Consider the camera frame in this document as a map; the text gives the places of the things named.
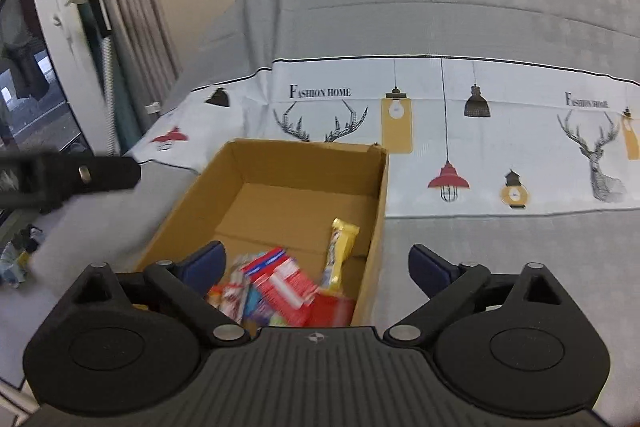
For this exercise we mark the purple cartoon snack packet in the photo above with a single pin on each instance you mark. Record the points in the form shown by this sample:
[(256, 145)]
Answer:
[(259, 312)]

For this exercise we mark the cardboard box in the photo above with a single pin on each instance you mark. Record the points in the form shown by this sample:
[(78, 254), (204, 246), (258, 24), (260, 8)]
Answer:
[(259, 194)]

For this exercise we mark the large red snack pack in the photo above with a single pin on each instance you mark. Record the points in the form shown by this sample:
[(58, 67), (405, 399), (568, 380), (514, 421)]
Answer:
[(285, 287)]

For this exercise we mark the yellow snack packet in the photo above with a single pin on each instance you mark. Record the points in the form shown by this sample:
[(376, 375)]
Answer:
[(342, 240)]

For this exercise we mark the grey curtain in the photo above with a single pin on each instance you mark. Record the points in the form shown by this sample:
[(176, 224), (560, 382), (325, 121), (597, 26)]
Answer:
[(138, 64)]

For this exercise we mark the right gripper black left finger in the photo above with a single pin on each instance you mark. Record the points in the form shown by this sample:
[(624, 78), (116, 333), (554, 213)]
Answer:
[(179, 289)]

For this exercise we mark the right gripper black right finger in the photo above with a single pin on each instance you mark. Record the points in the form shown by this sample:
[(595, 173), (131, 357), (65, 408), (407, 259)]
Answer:
[(451, 291)]

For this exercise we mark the small red snack packet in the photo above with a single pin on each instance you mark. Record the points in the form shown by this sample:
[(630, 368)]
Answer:
[(330, 310)]

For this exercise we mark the red gold candy bar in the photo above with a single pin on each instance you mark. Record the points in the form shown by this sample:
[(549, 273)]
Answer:
[(214, 295)]

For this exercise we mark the white window frame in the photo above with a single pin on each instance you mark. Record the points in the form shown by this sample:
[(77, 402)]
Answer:
[(79, 78)]

